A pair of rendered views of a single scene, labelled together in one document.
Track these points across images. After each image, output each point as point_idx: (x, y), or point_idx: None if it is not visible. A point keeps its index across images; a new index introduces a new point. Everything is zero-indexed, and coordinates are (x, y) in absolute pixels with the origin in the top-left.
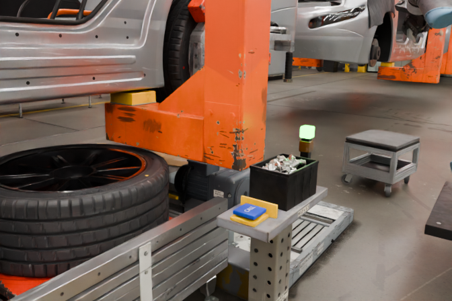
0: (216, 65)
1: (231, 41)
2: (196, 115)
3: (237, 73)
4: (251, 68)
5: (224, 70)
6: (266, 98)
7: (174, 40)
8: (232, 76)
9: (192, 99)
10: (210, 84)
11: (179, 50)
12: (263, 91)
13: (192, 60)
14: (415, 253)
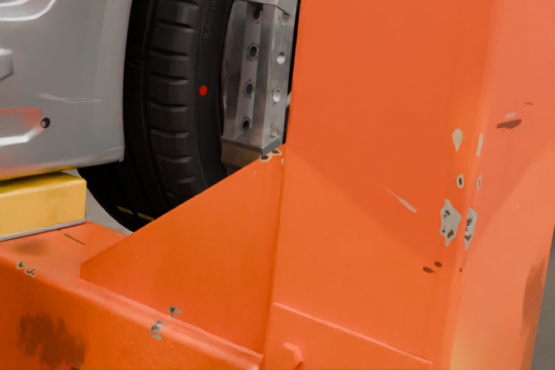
0: (341, 160)
1: (419, 68)
2: (233, 341)
3: (437, 216)
4: (502, 192)
5: (377, 192)
6: (540, 303)
7: None
8: (410, 223)
9: (218, 273)
10: (305, 235)
11: (193, 28)
12: (532, 280)
13: (236, 68)
14: None
